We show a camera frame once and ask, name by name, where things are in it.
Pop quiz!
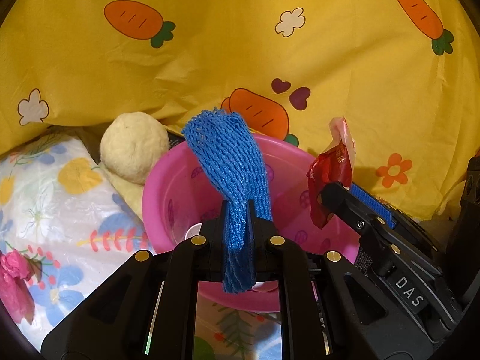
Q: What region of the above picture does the pink plastic bucket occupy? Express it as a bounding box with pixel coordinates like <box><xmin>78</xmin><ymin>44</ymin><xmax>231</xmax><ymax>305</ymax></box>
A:
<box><xmin>142</xmin><ymin>133</ymin><xmax>362</xmax><ymax>312</ymax></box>

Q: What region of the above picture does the glossy red wrapper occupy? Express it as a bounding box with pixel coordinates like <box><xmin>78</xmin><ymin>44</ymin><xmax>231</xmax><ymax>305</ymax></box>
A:
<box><xmin>307</xmin><ymin>117</ymin><xmax>355</xmax><ymax>229</ymax></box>

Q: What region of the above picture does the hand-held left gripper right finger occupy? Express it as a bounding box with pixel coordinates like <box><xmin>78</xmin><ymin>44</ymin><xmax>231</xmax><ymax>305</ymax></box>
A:
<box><xmin>247</xmin><ymin>199</ymin><xmax>436</xmax><ymax>360</ymax></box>

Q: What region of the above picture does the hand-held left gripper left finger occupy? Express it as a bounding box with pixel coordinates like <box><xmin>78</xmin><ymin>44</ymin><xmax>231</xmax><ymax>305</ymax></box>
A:
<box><xmin>40</xmin><ymin>199</ymin><xmax>229</xmax><ymax>360</ymax></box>

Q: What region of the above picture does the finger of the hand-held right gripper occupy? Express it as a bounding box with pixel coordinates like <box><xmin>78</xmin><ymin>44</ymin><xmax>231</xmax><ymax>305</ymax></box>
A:
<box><xmin>318</xmin><ymin>181</ymin><xmax>400</xmax><ymax>275</ymax></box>
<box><xmin>350</xmin><ymin>185</ymin><xmax>399</xmax><ymax>230</ymax></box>

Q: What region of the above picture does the yellow carrot print curtain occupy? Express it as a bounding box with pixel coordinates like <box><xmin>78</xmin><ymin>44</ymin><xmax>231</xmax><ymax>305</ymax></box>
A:
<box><xmin>0</xmin><ymin>0</ymin><xmax>480</xmax><ymax>227</ymax></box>

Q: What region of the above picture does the blue foam net sleeve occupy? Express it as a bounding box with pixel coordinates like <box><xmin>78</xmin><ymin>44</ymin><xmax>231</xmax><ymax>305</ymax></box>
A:
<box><xmin>181</xmin><ymin>107</ymin><xmax>274</xmax><ymax>295</ymax></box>

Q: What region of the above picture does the pink plastic bag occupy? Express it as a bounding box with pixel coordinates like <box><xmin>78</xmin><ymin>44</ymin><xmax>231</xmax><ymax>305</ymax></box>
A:
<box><xmin>0</xmin><ymin>250</ymin><xmax>35</xmax><ymax>325</ymax></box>

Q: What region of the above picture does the cream plush ball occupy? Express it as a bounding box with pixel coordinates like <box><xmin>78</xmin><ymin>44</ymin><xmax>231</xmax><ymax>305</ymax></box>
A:
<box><xmin>99</xmin><ymin>112</ymin><xmax>170</xmax><ymax>186</ymax></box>

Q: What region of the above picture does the pale yellow cloth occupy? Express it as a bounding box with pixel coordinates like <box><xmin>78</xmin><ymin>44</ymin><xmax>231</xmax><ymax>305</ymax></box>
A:
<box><xmin>102</xmin><ymin>165</ymin><xmax>148</xmax><ymax>223</ymax></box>

